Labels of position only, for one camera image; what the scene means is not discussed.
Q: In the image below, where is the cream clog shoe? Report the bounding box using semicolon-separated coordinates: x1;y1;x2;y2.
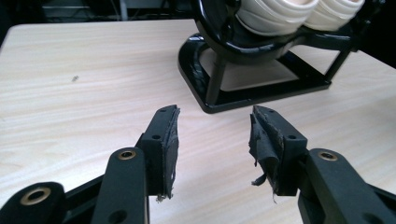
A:
303;0;366;32
235;0;320;37

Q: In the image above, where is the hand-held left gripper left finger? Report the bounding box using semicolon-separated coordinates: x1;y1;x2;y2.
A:
135;105;181;203

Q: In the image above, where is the metal stand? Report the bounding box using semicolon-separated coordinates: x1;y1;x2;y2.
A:
119;0;129;21

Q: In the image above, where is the black shoe rack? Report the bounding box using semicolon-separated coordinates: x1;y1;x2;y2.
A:
177;0;378;115

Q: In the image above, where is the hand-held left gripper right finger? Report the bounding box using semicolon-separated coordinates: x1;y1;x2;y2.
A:
248;105;309;198

